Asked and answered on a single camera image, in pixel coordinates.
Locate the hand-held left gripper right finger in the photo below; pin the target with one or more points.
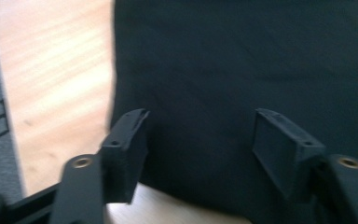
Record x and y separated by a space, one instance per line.
284 152

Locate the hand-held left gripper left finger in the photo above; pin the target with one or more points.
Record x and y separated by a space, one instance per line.
124 155

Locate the black shorts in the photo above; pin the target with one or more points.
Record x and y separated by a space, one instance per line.
214 62

